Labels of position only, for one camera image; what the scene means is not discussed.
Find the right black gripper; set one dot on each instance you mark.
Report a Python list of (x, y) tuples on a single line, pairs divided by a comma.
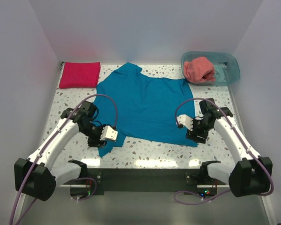
[(193, 135)]

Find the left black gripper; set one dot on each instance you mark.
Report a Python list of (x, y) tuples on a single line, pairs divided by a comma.
[(96, 142)]

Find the blue t shirt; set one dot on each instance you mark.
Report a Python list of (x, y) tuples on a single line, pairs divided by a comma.
[(141, 107)]

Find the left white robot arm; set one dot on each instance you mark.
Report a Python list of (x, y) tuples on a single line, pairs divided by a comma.
[(35, 175)]

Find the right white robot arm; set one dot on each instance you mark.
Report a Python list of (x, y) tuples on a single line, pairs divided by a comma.
[(251, 173)]

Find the salmon t shirt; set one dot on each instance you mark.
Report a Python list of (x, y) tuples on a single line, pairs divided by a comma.
[(199, 70)]

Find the folded red t shirt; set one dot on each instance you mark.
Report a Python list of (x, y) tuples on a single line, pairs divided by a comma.
[(80, 75)]

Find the teal plastic bin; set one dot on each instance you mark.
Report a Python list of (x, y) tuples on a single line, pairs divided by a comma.
[(226, 67)]

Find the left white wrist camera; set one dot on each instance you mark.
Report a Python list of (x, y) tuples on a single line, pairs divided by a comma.
[(108, 134)]

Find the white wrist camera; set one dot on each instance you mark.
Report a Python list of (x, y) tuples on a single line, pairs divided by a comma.
[(185, 121), (108, 134)]

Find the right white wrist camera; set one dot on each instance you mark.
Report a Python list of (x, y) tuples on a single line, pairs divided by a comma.
[(185, 121)]

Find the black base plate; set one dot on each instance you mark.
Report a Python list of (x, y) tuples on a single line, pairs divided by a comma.
[(144, 180)]

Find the aluminium rail frame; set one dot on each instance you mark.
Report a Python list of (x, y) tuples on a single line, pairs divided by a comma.
[(202, 200)]

